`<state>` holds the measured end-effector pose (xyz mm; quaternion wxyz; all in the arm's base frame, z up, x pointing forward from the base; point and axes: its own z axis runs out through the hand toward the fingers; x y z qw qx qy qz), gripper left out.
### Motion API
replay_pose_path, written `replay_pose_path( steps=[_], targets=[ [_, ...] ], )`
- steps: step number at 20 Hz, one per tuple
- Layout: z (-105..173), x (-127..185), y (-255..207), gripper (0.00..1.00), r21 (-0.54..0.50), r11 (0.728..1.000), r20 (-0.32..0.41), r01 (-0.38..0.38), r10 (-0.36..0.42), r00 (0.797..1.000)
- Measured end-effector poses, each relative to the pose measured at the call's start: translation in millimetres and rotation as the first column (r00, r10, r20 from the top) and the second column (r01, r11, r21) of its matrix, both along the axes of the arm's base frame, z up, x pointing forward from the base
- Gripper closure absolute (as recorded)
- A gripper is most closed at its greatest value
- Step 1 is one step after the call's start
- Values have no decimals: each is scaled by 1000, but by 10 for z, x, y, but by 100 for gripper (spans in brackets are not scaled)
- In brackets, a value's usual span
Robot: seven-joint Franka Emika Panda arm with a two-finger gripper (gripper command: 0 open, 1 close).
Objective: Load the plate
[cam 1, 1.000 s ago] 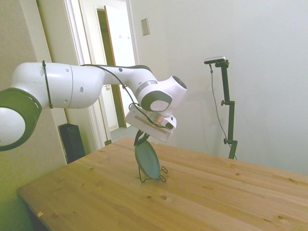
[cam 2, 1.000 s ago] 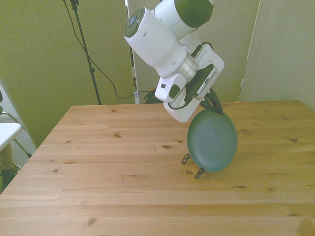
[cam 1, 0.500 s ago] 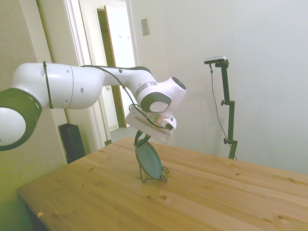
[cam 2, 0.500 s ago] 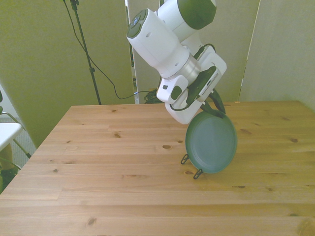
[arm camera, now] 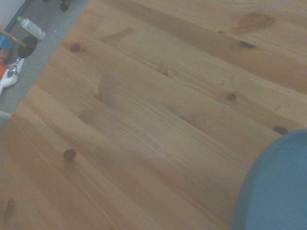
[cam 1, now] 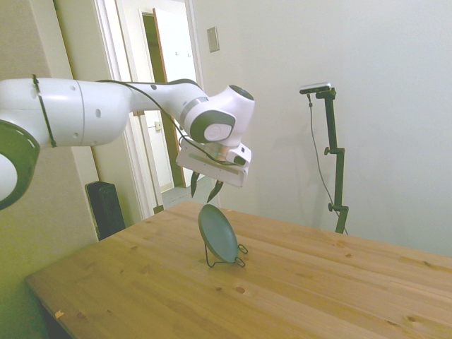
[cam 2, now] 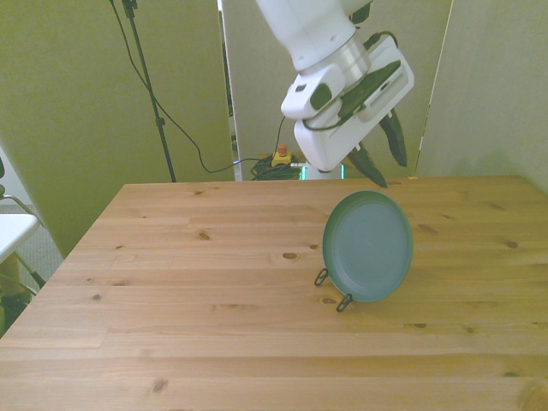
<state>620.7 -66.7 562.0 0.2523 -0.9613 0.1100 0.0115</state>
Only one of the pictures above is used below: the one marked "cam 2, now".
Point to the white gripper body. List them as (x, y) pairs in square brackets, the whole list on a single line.
[(325, 145)]

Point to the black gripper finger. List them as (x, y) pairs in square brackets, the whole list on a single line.
[(367, 166), (394, 137)]

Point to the teal round plate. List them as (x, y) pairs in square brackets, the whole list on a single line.
[(368, 248)]

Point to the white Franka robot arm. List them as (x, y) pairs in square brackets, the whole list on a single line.
[(308, 30)]

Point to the yellow emergency stop box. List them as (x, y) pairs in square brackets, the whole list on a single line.
[(280, 159)]

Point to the beige room divider panel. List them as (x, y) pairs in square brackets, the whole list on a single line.
[(492, 85), (64, 85), (257, 85)]

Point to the white chair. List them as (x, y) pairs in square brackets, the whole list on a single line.
[(13, 231)]

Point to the wrist camera on dark mount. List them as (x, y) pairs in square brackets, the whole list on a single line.
[(368, 87)]

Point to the black camera stand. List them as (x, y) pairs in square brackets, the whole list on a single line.
[(160, 122)]

